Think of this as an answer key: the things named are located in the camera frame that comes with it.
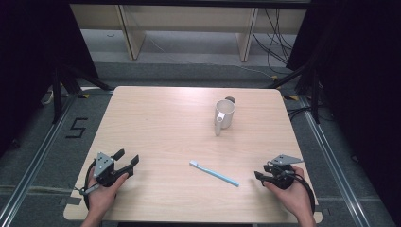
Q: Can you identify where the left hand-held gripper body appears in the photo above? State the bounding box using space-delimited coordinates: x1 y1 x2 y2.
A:
93 151 135 188

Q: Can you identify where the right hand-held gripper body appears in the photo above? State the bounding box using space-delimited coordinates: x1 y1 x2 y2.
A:
263 153 305 191

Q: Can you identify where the light blue toothbrush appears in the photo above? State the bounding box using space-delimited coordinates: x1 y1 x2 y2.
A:
188 160 240 188

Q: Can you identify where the white cup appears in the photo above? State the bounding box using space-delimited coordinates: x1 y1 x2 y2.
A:
214 98 236 137

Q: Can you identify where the person's left hand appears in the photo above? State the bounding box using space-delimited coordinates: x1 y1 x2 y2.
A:
86 171 130 219

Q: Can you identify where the person's right hand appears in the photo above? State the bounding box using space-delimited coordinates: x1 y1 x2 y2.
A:
263 166 314 220

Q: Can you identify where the grey tape strip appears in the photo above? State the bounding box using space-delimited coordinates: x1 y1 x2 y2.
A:
59 196 82 207
315 204 331 217

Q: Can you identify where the black metal stand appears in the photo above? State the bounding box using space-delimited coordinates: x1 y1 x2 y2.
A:
51 63 113 125
265 61 323 125

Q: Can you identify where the black curtain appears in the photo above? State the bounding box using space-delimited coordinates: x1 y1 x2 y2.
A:
0 0 99 157
286 0 401 219

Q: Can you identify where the light wooden shelf unit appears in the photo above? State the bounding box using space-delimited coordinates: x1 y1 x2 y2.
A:
69 3 307 63

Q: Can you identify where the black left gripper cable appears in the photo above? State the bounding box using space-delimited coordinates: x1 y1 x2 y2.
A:
83 158 97 212

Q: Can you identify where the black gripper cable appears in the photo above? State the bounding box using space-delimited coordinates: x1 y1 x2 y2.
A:
292 171 317 216
83 158 97 212

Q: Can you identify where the grey cable plug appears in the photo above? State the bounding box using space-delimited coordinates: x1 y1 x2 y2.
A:
78 183 101 196

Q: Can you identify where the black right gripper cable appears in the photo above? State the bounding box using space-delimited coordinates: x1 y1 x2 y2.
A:
292 171 317 216

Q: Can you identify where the metal floor rail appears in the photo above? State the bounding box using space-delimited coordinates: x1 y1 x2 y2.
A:
297 96 373 227
0 94 78 227

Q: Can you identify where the black floor cable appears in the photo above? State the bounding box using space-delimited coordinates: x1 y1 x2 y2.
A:
286 105 336 123

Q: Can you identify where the bundle of black cables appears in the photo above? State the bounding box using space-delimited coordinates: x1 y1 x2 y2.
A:
251 8 298 76

